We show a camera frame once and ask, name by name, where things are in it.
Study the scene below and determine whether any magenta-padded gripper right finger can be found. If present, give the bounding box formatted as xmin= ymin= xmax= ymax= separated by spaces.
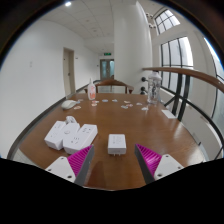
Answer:
xmin=134 ymin=143 xmax=185 ymax=185

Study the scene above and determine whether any beige single door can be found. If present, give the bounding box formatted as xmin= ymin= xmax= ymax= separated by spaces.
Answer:
xmin=62 ymin=47 xmax=76 ymax=98

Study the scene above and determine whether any wooden armchair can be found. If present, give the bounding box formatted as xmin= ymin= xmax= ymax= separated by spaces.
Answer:
xmin=83 ymin=78 xmax=135 ymax=95

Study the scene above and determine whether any small upper grid-paned window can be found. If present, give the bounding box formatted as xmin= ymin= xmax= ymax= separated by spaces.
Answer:
xmin=154 ymin=9 xmax=181 ymax=35

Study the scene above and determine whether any white power strip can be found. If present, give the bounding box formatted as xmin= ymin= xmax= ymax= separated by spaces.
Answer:
xmin=62 ymin=123 xmax=99 ymax=155
xmin=44 ymin=120 xmax=81 ymax=151

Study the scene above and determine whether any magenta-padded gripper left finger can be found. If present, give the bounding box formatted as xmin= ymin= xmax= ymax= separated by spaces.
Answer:
xmin=44 ymin=145 xmax=96 ymax=187

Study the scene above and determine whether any tall grid-paned window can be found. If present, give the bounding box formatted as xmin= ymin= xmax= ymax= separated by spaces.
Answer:
xmin=160 ymin=36 xmax=194 ymax=98

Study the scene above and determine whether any white power cable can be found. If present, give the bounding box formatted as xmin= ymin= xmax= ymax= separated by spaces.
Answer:
xmin=65 ymin=115 xmax=77 ymax=125

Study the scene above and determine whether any clear plastic drink bottle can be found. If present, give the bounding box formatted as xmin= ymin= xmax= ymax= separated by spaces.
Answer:
xmin=147 ymin=71 xmax=163 ymax=105

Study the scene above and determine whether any glass double door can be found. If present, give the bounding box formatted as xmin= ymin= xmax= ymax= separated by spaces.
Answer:
xmin=99 ymin=58 xmax=115 ymax=80

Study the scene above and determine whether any white charger block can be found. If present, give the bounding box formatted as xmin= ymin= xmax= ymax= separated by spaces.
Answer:
xmin=107 ymin=133 xmax=128 ymax=156

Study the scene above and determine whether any white pink-labelled squeeze bottle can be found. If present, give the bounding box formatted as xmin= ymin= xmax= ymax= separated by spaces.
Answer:
xmin=87 ymin=78 xmax=97 ymax=101

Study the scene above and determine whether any wooden-topped black metal railing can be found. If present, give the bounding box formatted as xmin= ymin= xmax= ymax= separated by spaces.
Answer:
xmin=141 ymin=66 xmax=224 ymax=159

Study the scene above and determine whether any white flat card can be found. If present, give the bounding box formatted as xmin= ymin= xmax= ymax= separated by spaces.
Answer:
xmin=161 ymin=109 xmax=177 ymax=120

